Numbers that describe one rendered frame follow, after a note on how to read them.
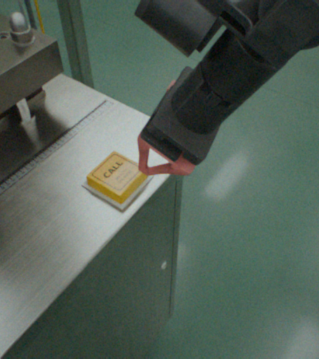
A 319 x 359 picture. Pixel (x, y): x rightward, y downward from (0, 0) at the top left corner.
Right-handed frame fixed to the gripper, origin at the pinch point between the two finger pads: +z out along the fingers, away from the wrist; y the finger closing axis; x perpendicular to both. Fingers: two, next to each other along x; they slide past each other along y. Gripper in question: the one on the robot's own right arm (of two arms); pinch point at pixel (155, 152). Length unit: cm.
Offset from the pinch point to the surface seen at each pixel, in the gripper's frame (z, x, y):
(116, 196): 14.8, 0.5, -0.7
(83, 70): 83, -27, -82
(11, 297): 19.0, -3.8, 17.8
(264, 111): 90, 54, -142
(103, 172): 15.8, -3.0, -3.7
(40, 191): 22.2, -9.3, 1.6
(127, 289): 40.8, 15.6, -0.1
